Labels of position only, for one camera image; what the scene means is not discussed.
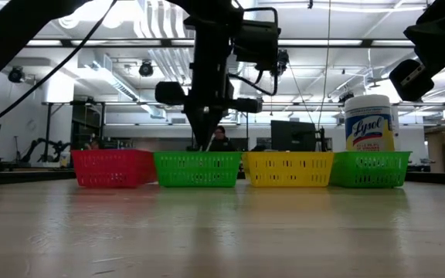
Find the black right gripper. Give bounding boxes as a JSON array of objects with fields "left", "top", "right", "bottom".
[{"left": 389, "top": 11, "right": 445, "bottom": 102}]

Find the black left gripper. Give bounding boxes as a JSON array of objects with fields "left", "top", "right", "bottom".
[{"left": 155, "top": 69, "right": 264, "bottom": 151}]

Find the person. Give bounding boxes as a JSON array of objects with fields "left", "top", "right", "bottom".
[
  {"left": 207, "top": 125, "right": 239, "bottom": 153},
  {"left": 85, "top": 137, "right": 106, "bottom": 151}
]

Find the green plastic basket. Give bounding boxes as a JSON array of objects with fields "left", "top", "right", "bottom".
[
  {"left": 151, "top": 151, "right": 243, "bottom": 188},
  {"left": 328, "top": 150, "right": 413, "bottom": 189}
]

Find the black ceiling spotlight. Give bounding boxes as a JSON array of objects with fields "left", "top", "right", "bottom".
[
  {"left": 7, "top": 66, "right": 25, "bottom": 84},
  {"left": 277, "top": 49, "right": 290, "bottom": 76},
  {"left": 138, "top": 60, "right": 155, "bottom": 78}
]

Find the black computer monitor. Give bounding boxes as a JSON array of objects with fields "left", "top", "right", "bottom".
[{"left": 270, "top": 119, "right": 318, "bottom": 153}]

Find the yellow plastic basket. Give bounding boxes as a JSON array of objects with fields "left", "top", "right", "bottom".
[{"left": 240, "top": 151, "right": 336, "bottom": 188}]

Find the Lysol wipes canister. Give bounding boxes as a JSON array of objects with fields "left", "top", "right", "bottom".
[{"left": 344, "top": 93, "right": 396, "bottom": 153}]

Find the red plastic basket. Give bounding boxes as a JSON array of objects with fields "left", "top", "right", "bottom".
[{"left": 70, "top": 149, "right": 158, "bottom": 189}]

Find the black overhead light bar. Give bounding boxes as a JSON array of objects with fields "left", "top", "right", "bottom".
[{"left": 25, "top": 37, "right": 416, "bottom": 49}]

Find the dark background cabinet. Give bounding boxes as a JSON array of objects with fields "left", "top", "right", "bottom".
[{"left": 69, "top": 103, "right": 106, "bottom": 151}]

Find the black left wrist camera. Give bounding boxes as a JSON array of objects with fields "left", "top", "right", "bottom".
[{"left": 233, "top": 19, "right": 281, "bottom": 73}]

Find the black background workstation frame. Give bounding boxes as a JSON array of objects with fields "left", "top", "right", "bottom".
[{"left": 41, "top": 99, "right": 445, "bottom": 154}]

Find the thin hanging cable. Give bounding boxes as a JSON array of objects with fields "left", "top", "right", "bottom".
[{"left": 316, "top": 0, "right": 332, "bottom": 131}]

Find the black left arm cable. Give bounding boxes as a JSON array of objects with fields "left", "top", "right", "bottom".
[{"left": 0, "top": 0, "right": 118, "bottom": 136}]

